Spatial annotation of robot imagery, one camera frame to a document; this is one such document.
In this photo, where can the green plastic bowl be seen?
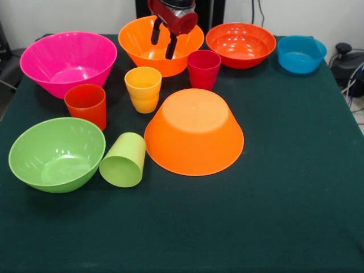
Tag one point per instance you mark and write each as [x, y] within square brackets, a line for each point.
[57, 153]

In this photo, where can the green plastic cup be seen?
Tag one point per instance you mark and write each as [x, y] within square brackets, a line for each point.
[122, 170]

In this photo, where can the blue plastic bowl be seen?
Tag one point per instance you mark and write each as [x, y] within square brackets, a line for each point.
[298, 64]

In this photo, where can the red plastic cup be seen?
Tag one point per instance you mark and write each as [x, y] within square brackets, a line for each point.
[85, 108]

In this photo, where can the black equipment box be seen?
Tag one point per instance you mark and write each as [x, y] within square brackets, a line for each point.
[4, 42]

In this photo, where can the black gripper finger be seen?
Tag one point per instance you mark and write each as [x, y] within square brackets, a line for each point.
[156, 32]
[171, 47]

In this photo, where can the red-orange plastic bowl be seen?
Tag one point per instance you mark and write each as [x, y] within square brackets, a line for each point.
[241, 39]

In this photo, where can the orange plastic bowl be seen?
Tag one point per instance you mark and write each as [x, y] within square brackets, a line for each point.
[193, 142]
[136, 37]

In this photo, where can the pink plastic bowl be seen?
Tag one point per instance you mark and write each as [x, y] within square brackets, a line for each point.
[42, 57]

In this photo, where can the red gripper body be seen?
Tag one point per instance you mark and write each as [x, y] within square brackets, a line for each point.
[176, 20]

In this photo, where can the yellow plastic cup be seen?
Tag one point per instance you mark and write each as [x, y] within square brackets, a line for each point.
[143, 96]

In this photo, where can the dark green table cloth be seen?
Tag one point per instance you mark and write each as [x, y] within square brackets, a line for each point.
[182, 221]

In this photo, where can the black cabinet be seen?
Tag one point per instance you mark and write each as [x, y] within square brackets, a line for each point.
[216, 11]

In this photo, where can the magenta plastic cup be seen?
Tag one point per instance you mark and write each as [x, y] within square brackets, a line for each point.
[203, 74]

